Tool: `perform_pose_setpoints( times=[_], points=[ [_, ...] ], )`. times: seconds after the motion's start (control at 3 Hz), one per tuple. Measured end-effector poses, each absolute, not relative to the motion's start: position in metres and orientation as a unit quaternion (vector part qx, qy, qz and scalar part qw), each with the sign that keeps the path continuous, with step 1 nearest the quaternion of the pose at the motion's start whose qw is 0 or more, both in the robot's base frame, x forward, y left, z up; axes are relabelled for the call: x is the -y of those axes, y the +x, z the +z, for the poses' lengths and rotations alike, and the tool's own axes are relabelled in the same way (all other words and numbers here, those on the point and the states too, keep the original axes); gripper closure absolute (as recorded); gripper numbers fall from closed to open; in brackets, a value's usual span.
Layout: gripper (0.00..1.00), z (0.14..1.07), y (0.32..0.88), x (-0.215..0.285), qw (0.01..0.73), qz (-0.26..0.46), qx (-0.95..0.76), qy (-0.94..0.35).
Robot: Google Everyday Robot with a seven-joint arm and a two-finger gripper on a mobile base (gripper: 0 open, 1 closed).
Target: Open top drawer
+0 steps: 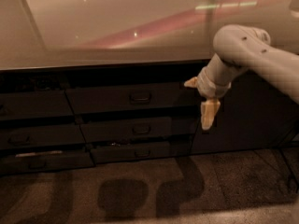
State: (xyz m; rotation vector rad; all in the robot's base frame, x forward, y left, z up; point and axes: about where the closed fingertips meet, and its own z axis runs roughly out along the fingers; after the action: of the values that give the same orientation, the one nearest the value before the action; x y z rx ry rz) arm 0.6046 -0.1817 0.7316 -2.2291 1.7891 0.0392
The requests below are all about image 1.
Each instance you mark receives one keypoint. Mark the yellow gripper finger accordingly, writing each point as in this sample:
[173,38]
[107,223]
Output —
[209,110]
[191,83]

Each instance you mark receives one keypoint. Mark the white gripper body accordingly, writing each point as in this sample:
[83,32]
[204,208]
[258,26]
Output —
[207,86]

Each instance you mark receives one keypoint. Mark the dark drawer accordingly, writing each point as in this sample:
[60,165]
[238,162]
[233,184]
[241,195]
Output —
[141,151]
[33,105]
[42,136]
[12,165]
[138,128]
[130,97]

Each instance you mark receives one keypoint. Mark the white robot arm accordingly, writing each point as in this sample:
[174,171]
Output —
[238,49]

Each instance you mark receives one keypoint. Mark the dark cabinet door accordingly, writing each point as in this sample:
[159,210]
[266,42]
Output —
[253,114]

